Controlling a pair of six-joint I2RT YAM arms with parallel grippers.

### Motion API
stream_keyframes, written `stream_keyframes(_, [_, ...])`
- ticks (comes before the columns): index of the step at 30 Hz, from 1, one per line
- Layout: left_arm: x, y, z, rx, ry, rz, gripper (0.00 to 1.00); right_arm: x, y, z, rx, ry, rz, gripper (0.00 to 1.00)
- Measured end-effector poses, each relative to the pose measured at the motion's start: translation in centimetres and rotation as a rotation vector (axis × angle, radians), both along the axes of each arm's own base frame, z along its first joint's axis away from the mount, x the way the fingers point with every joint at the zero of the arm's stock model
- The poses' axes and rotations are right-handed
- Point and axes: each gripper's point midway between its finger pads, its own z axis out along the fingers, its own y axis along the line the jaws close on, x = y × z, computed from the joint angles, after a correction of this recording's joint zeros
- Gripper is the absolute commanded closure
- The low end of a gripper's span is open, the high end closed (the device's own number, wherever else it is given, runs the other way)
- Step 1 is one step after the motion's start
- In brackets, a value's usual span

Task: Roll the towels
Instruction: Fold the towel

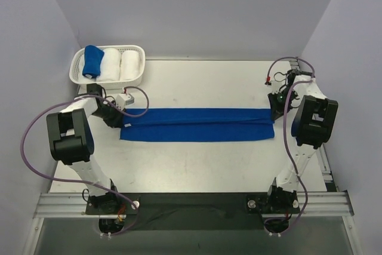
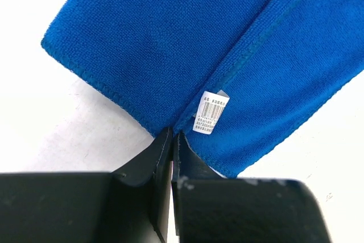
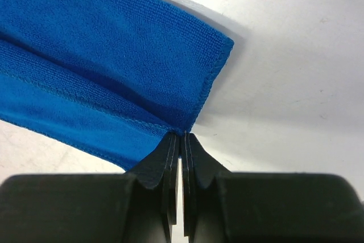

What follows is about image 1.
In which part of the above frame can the blue towel pile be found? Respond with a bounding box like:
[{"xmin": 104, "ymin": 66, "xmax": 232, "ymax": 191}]
[{"xmin": 120, "ymin": 107, "xmax": 275, "ymax": 143}]

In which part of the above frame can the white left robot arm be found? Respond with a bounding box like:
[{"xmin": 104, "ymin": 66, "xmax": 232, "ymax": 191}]
[{"xmin": 46, "ymin": 84, "xmax": 122, "ymax": 214}]

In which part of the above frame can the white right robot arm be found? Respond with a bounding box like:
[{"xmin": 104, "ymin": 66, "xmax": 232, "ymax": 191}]
[{"xmin": 264, "ymin": 69, "xmax": 338, "ymax": 213}]

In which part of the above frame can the middle rolled white towel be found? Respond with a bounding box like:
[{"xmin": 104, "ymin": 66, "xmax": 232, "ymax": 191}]
[{"xmin": 96, "ymin": 48, "xmax": 121, "ymax": 82}]

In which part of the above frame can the rolled white towel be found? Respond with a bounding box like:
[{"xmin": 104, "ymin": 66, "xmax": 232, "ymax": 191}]
[
  {"xmin": 96, "ymin": 48, "xmax": 121, "ymax": 82},
  {"xmin": 119, "ymin": 50, "xmax": 140, "ymax": 81}
]

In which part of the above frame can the right rolled white towel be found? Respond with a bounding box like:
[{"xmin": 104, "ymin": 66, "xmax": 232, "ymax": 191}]
[{"xmin": 119, "ymin": 50, "xmax": 140, "ymax": 81}]

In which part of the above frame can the white plastic mesh basket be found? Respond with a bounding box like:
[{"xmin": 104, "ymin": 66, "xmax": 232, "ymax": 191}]
[{"xmin": 69, "ymin": 45, "xmax": 146, "ymax": 90}]

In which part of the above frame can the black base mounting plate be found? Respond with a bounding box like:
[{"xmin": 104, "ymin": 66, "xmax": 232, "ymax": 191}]
[{"xmin": 85, "ymin": 192, "xmax": 300, "ymax": 233}]

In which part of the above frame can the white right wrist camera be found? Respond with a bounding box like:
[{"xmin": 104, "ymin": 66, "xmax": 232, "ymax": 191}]
[{"xmin": 265, "ymin": 76, "xmax": 282, "ymax": 94}]

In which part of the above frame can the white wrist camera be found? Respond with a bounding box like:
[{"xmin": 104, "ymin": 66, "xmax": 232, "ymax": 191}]
[
  {"xmin": 115, "ymin": 92, "xmax": 135, "ymax": 110},
  {"xmin": 265, "ymin": 76, "xmax": 282, "ymax": 94}
]

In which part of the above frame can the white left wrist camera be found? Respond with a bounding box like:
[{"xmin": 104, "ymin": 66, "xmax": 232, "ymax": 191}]
[{"xmin": 115, "ymin": 92, "xmax": 135, "ymax": 110}]

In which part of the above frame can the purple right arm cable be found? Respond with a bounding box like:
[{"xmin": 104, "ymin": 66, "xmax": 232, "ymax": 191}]
[{"xmin": 264, "ymin": 56, "xmax": 316, "ymax": 235}]

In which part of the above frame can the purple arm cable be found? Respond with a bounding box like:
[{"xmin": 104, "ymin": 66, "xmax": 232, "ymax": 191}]
[
  {"xmin": 20, "ymin": 87, "xmax": 150, "ymax": 235},
  {"xmin": 264, "ymin": 56, "xmax": 316, "ymax": 235}
]

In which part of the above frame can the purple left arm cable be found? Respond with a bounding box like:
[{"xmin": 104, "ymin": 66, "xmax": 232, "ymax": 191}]
[{"xmin": 20, "ymin": 87, "xmax": 150, "ymax": 235}]

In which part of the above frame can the aluminium right side rail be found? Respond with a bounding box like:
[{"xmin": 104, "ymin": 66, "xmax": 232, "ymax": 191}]
[{"xmin": 289, "ymin": 57, "xmax": 337, "ymax": 192}]

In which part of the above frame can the aluminium rail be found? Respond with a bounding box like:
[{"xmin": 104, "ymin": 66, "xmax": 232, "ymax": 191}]
[
  {"xmin": 33, "ymin": 192, "xmax": 354, "ymax": 218},
  {"xmin": 289, "ymin": 57, "xmax": 337, "ymax": 192}
]

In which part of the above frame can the aluminium front rail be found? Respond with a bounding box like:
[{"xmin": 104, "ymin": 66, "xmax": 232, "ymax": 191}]
[{"xmin": 33, "ymin": 192, "xmax": 354, "ymax": 218}]

